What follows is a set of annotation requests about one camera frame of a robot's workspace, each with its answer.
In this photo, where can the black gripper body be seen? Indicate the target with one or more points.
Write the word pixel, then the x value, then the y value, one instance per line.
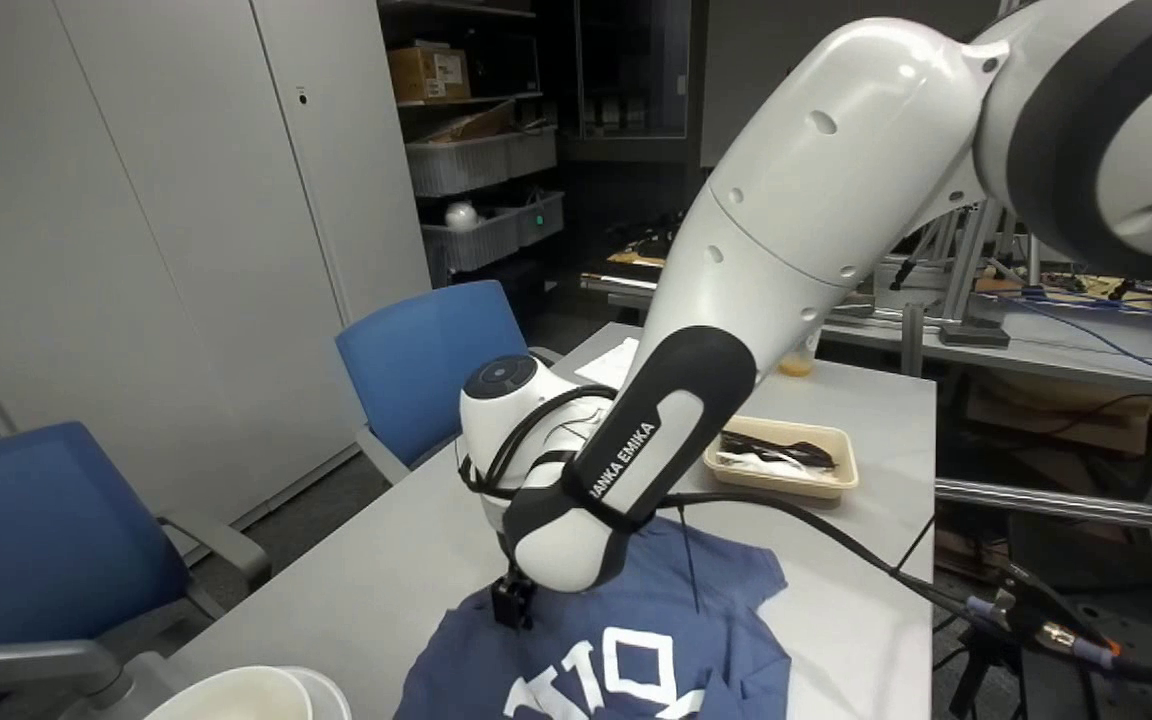
pixel 512 594

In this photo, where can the blue printed t-shirt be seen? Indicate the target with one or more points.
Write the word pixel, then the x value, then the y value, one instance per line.
pixel 709 624

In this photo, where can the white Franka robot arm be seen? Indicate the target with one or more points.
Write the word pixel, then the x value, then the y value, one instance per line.
pixel 841 174

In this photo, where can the blue office chair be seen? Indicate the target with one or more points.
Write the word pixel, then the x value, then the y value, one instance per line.
pixel 41 545
pixel 438 362

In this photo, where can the white bowl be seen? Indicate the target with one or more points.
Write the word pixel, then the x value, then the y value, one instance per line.
pixel 249 699

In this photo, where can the beige plastic tray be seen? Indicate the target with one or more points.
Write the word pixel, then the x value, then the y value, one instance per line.
pixel 801 485

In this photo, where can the black plastic utensils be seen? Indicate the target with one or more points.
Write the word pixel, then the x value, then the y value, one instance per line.
pixel 789 449

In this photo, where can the grey plastic storage bin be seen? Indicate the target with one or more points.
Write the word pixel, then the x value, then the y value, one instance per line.
pixel 499 239
pixel 482 163

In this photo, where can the flat cardboard pile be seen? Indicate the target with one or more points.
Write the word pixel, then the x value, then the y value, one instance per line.
pixel 641 254

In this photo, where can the clear plastic cup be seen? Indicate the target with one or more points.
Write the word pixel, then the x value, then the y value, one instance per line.
pixel 797 366

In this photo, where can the small white round object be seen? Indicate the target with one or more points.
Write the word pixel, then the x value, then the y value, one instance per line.
pixel 460 216

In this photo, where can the small black tripod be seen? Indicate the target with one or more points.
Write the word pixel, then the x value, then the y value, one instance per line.
pixel 980 674

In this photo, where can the dark glass door cabinet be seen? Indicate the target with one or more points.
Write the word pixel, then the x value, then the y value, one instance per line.
pixel 629 80

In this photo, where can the brown cardboard box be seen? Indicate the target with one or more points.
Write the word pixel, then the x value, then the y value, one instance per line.
pixel 427 73

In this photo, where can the dark metal shelf unit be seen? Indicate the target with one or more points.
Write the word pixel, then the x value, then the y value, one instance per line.
pixel 521 55

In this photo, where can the white cabinet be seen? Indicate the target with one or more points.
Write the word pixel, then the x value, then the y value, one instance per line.
pixel 137 202

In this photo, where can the grey workbench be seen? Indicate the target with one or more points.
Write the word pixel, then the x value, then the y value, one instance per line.
pixel 1109 342

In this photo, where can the aluminium frame struts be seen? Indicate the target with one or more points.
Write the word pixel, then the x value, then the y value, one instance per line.
pixel 963 329

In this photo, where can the aluminium rail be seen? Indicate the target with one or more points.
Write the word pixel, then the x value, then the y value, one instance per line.
pixel 1069 505

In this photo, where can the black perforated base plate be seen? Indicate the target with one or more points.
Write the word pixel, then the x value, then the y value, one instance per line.
pixel 1139 703

